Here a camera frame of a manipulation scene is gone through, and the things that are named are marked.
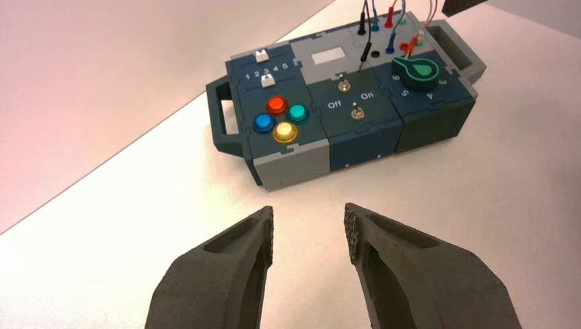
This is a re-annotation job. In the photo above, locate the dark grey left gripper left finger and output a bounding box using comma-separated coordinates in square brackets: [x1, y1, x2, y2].
[145, 206, 275, 329]

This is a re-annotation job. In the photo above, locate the blue push button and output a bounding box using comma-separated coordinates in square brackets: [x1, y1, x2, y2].
[252, 112, 277, 135]

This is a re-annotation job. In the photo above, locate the red push button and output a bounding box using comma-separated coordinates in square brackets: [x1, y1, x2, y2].
[265, 95, 290, 117]

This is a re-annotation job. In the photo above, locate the black jumper wire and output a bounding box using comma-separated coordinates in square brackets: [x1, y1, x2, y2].
[356, 0, 374, 70]

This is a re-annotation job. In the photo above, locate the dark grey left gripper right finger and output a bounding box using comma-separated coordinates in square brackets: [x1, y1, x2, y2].
[343, 202, 523, 329]

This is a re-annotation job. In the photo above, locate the blue grey control box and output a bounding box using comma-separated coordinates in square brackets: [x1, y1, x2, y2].
[205, 10, 487, 192]

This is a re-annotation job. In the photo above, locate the teal push button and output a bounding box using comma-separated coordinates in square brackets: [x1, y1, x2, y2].
[286, 103, 311, 125]

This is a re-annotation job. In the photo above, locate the white jumper wire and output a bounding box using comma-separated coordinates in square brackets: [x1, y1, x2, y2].
[417, 0, 441, 47]

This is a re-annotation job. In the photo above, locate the green rotary knob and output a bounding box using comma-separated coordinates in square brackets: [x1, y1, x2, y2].
[391, 56, 441, 92]

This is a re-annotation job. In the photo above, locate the yellow push button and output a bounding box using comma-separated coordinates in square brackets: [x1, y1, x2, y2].
[273, 121, 299, 145]

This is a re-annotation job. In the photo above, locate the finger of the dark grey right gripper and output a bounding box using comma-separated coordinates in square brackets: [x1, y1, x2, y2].
[442, 0, 487, 18]

